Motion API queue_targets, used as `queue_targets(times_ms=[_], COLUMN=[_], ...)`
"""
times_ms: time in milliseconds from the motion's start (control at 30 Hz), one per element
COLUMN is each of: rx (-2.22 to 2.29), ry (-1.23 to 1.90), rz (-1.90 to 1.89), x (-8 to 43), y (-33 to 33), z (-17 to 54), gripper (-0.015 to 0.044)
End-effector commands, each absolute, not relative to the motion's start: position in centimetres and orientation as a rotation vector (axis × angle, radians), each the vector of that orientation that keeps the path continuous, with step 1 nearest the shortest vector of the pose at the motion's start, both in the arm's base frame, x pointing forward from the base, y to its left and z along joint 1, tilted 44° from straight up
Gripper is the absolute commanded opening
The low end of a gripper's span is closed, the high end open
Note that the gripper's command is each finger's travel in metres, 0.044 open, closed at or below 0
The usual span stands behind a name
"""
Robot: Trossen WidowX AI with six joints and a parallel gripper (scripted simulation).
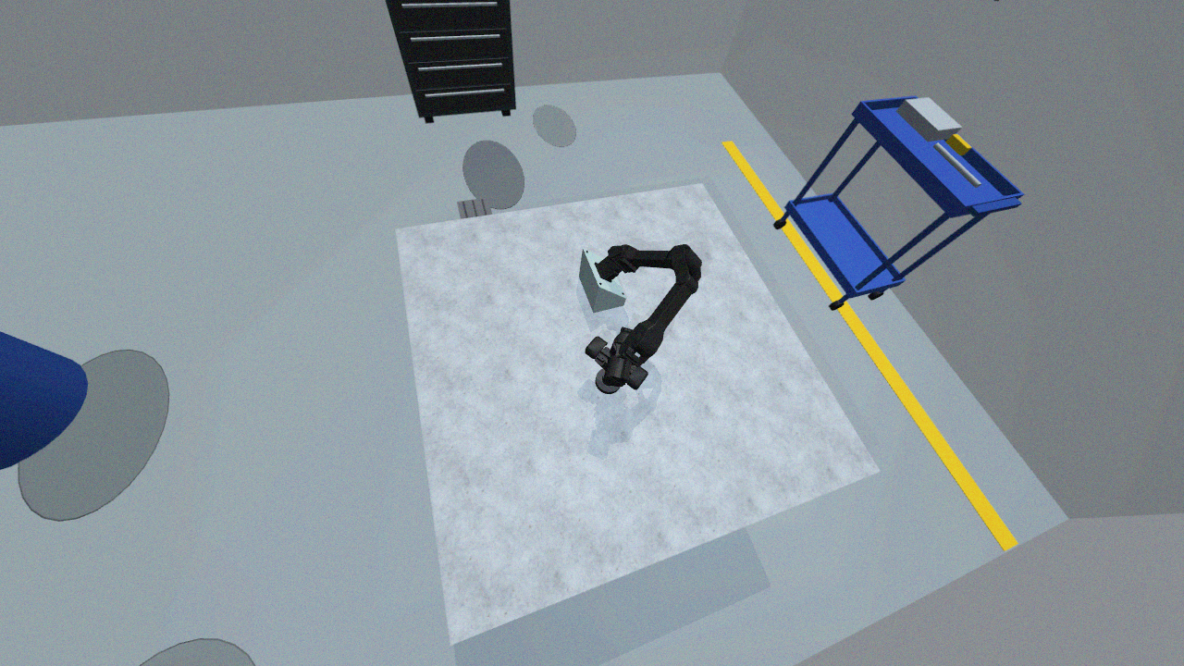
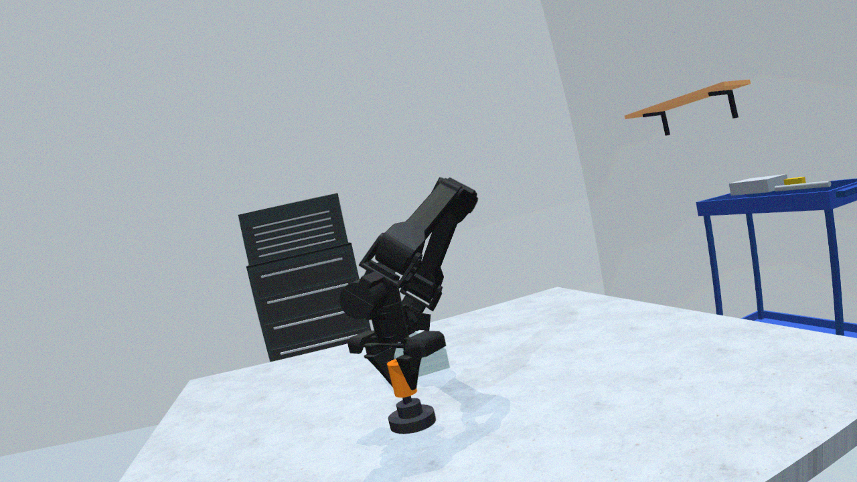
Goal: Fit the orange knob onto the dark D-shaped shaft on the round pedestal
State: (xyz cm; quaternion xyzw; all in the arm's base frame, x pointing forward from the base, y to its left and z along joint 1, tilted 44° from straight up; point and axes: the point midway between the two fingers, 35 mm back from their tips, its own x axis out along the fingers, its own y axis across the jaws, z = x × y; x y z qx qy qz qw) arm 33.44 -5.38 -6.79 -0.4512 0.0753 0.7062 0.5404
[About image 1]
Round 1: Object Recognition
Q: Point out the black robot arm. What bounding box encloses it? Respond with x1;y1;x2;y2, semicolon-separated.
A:
594;244;702;388

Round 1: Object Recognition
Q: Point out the grey round pedestal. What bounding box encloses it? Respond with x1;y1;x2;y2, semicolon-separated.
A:
596;369;619;393

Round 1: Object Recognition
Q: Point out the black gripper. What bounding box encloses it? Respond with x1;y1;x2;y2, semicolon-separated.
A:
585;337;648;390

